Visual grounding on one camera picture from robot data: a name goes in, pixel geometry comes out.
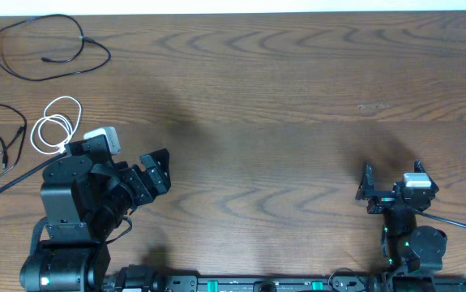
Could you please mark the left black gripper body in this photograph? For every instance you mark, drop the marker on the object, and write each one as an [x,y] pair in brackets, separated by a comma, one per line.
[144,182]

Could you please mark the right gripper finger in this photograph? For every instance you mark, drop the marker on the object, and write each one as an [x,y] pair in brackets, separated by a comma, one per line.
[419,169]
[366,187]

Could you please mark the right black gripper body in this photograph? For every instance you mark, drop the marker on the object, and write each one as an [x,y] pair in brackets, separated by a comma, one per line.
[380,205]

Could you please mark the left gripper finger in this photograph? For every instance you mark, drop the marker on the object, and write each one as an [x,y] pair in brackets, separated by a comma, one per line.
[159,176]
[158,159]

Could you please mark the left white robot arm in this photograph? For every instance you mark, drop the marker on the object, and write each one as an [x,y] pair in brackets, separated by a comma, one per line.
[86,196]

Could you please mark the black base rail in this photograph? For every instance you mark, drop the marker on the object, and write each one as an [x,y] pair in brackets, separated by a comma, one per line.
[337,282]

